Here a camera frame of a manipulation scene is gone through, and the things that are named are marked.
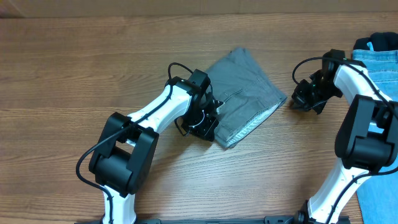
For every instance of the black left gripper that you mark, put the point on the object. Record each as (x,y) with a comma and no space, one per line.
(206,130)

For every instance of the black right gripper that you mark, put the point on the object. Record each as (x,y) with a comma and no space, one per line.
(306,100)

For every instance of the grey cargo shorts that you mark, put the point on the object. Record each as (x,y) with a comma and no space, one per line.
(248,96)

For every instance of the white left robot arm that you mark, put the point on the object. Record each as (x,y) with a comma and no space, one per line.
(123,156)

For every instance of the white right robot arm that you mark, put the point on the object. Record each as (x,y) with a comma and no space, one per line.
(366,141)

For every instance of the black garment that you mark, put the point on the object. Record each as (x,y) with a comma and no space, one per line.
(378,41)

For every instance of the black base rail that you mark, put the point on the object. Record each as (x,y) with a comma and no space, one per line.
(283,219)

